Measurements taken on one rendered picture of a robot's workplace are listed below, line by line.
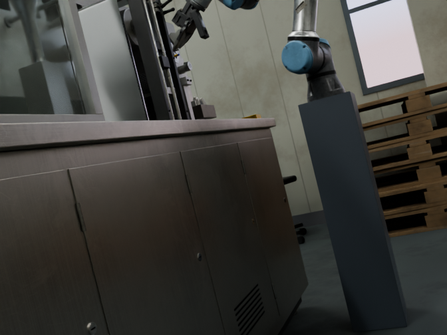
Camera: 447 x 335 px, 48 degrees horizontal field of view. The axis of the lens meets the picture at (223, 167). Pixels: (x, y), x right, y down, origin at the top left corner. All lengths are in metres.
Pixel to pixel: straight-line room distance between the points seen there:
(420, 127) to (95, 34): 2.23
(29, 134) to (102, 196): 0.24
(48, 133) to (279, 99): 3.80
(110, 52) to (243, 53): 2.91
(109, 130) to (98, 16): 0.95
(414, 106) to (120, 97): 2.12
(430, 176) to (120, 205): 2.67
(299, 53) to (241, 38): 2.94
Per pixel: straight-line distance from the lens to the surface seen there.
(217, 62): 4.81
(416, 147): 3.47
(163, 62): 1.80
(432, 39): 4.40
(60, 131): 0.96
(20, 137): 0.88
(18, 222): 0.88
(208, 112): 2.30
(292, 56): 1.87
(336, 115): 1.92
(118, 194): 1.11
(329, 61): 2.01
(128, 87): 1.88
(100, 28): 1.97
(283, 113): 4.61
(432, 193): 3.50
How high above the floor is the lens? 0.76
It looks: 1 degrees down
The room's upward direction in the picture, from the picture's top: 14 degrees counter-clockwise
